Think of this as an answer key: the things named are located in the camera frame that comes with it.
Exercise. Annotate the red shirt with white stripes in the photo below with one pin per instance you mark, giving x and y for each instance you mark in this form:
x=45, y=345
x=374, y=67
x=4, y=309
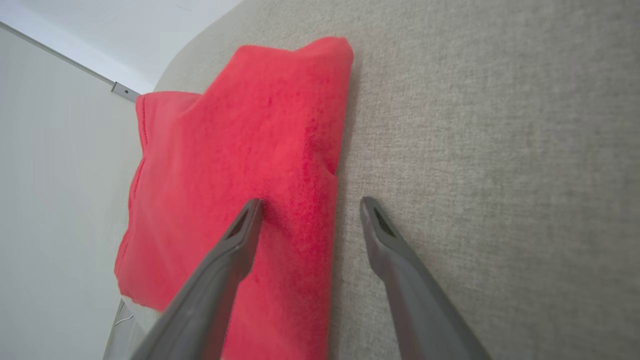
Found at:
x=240, y=140

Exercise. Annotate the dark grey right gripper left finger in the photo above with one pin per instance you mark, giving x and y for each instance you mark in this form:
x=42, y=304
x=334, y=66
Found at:
x=205, y=310

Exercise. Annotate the wall baseboard strip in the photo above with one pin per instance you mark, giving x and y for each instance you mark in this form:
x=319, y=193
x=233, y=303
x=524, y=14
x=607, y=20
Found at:
x=125, y=92

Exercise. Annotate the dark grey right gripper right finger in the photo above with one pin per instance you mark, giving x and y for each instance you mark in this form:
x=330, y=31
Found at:
x=420, y=310

